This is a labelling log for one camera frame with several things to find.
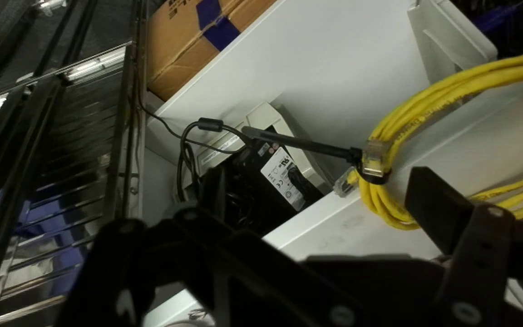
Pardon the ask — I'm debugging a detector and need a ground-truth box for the thin black cable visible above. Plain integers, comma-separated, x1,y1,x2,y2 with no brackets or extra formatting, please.
135,91,254,203

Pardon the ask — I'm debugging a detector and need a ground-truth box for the cardboard box with blue tape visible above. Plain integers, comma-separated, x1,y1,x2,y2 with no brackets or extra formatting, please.
146,0,278,102

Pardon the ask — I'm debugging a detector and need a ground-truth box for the black power adapter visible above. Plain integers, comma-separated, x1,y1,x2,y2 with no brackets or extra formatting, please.
220,126,326,237

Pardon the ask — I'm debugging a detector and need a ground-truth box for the grey plastic box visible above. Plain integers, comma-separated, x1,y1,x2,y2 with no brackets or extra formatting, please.
142,0,523,327

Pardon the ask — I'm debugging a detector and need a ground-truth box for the white plastic part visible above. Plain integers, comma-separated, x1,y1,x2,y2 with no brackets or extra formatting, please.
407,0,499,85

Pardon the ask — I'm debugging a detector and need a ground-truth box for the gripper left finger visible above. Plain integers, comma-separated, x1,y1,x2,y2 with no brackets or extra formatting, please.
56,166,367,327

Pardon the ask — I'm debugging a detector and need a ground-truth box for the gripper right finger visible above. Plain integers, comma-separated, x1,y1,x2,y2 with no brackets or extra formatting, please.
404,166,523,327

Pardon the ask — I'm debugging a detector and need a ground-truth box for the metal wire rack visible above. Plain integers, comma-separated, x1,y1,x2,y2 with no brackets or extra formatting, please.
0,0,148,327

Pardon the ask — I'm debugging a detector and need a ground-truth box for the coil of yellow cable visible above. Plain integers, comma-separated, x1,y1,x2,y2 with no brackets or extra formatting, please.
334,51,523,231

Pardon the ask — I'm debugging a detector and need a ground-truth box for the thick black cable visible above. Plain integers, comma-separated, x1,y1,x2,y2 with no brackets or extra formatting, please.
241,126,365,163

